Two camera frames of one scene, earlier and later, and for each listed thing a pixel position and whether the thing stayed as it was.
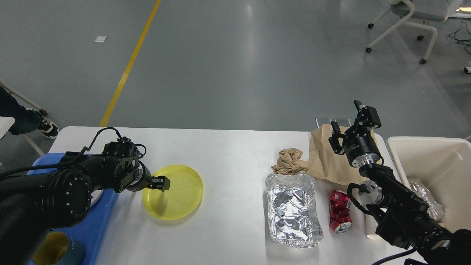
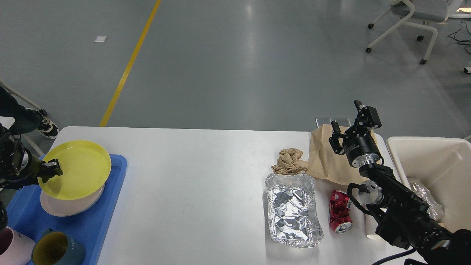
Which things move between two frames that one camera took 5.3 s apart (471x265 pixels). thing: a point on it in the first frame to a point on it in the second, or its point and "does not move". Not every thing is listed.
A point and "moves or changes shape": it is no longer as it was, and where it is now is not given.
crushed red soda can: x=340 y=219 does not move
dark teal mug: x=58 y=248 does not move
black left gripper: x=142 y=178 to x=31 y=167
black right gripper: x=361 y=150 does not move
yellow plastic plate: x=185 y=194 moves or changes shape
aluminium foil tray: x=295 y=217 does not move
